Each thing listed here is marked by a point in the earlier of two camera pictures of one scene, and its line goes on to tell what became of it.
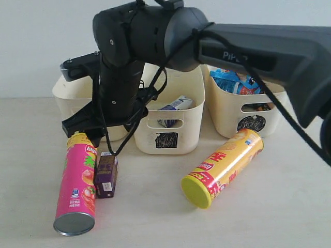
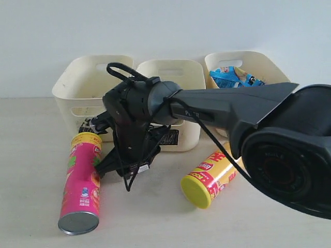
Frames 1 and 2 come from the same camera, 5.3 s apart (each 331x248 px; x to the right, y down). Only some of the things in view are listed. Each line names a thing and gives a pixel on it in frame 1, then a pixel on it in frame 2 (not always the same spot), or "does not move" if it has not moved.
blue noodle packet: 236,83 does not move
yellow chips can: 200,187 does not move
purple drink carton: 106,175 -> 143,168
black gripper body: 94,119 -> 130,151
